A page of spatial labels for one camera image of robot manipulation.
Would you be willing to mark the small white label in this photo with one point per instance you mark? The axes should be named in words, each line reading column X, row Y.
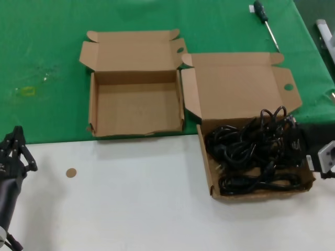
column 251, row 9

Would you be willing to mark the open brown cardboard box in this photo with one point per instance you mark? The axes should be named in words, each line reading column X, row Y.
column 136, row 104
column 235, row 86

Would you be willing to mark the round brown cardboard disc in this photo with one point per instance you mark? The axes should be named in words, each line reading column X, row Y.
column 71, row 172

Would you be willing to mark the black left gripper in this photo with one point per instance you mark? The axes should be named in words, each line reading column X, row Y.
column 10, row 167

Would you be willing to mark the grey metal bar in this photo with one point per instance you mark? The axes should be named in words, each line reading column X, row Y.
column 323, row 28

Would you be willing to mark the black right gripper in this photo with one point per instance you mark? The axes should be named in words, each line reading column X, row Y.
column 314, row 136

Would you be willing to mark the green table cloth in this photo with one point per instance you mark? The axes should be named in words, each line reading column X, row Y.
column 39, row 39

